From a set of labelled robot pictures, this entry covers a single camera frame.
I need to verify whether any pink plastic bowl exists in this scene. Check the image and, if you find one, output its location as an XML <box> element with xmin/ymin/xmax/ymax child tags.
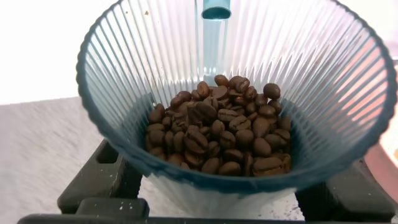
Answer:
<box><xmin>362</xmin><ymin>40</ymin><xmax>398</xmax><ymax>202</ymax></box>

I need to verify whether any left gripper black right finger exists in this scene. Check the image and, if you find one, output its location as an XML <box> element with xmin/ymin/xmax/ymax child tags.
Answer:
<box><xmin>294</xmin><ymin>158</ymin><xmax>398</xmax><ymax>223</ymax></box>

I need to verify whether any ribbed translucent teal cup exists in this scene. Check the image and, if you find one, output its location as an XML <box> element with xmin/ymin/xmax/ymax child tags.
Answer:
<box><xmin>75</xmin><ymin>0</ymin><xmax>398</xmax><ymax>219</ymax></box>

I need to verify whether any brown coffee beans pile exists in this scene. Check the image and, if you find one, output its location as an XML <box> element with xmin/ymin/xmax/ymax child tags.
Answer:
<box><xmin>144</xmin><ymin>74</ymin><xmax>293</xmax><ymax>177</ymax></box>

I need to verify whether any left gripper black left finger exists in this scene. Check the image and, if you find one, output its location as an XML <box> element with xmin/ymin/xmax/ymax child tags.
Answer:
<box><xmin>57</xmin><ymin>138</ymin><xmax>150</xmax><ymax>218</ymax></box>

